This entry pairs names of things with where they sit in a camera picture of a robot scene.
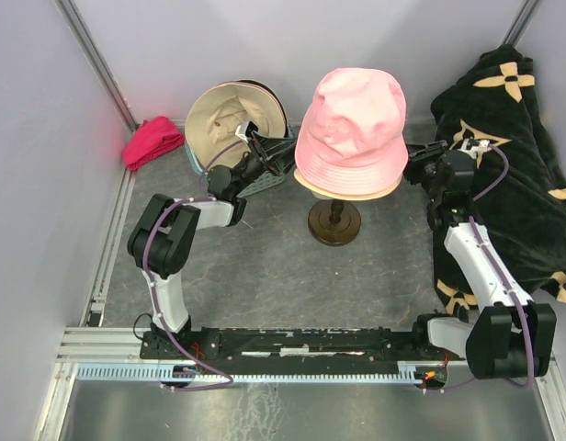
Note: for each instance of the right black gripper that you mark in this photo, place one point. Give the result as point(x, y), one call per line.
point(419, 153)

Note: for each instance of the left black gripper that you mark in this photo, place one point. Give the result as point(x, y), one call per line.
point(268, 151)

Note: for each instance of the pink beige bucket hat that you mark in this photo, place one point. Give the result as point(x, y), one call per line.
point(351, 136)

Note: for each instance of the peach bucket hat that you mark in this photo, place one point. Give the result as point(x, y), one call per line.
point(345, 194)

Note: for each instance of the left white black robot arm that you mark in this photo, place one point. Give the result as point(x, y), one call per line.
point(161, 241)

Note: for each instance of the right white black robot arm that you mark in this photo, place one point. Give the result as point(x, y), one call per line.
point(513, 336)

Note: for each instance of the teal plastic basket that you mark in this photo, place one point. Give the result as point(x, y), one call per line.
point(264, 184)

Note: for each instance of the beige hat in basket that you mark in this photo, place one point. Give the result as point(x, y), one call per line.
point(212, 121)

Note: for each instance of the dark wooden hat stand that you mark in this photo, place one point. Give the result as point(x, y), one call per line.
point(334, 222)

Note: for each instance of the black floral blanket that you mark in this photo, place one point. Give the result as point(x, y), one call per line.
point(520, 188)

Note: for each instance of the red cloth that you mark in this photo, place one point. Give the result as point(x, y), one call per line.
point(151, 140)

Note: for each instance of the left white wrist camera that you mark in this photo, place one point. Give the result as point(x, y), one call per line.
point(246, 130)

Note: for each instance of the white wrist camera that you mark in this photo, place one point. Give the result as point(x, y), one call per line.
point(475, 148)
point(246, 130)

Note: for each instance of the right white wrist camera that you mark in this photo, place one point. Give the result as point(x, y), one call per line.
point(475, 148)

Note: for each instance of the right aluminium frame post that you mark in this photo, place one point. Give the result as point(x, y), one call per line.
point(521, 22)

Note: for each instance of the aluminium frame post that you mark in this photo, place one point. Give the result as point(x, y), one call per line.
point(521, 22)
point(72, 16)

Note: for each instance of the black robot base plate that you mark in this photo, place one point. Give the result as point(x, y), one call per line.
point(309, 351)

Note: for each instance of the left aluminium frame post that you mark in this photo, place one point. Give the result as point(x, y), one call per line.
point(72, 16)

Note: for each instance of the light blue cable duct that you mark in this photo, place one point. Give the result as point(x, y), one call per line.
point(172, 374)

